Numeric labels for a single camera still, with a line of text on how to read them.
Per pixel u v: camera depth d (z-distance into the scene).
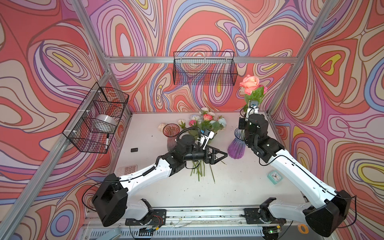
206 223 0.72
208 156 0.61
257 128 0.51
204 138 0.60
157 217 0.72
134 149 0.99
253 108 0.57
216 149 0.71
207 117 1.05
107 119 0.74
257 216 0.73
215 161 0.62
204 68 0.96
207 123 1.04
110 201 0.41
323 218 0.42
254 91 0.63
